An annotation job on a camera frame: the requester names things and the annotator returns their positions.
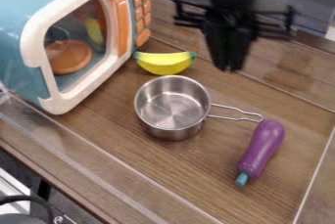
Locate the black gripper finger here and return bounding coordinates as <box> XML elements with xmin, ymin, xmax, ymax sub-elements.
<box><xmin>231</xmin><ymin>27</ymin><xmax>254</xmax><ymax>71</ymax></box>
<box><xmin>204</xmin><ymin>22</ymin><xmax>230</xmax><ymax>70</ymax></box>

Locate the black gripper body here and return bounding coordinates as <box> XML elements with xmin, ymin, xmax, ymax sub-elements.
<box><xmin>173</xmin><ymin>0</ymin><xmax>297</xmax><ymax>39</ymax></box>

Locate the purple toy eggplant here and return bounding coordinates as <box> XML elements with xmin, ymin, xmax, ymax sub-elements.
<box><xmin>236</xmin><ymin>119</ymin><xmax>286</xmax><ymax>187</ymax></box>

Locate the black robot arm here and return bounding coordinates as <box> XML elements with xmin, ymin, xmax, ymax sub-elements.
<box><xmin>173</xmin><ymin>0</ymin><xmax>297</xmax><ymax>71</ymax></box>

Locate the yellow toy banana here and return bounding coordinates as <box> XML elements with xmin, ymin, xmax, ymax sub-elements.
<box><xmin>134</xmin><ymin>52</ymin><xmax>196</xmax><ymax>75</ymax></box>

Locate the blue toy microwave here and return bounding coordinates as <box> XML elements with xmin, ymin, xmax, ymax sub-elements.
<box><xmin>0</xmin><ymin>0</ymin><xmax>150</xmax><ymax>114</ymax></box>

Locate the orange microwave turntable plate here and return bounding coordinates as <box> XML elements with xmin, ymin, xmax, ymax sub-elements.
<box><xmin>46</xmin><ymin>39</ymin><xmax>93</xmax><ymax>74</ymax></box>

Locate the silver pot with handle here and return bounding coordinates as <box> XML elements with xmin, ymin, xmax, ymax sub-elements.
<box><xmin>134</xmin><ymin>75</ymin><xmax>263</xmax><ymax>141</ymax></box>

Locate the black cable bottom left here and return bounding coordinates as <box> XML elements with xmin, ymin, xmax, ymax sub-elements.
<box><xmin>0</xmin><ymin>194</ymin><xmax>57</xmax><ymax>224</ymax></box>

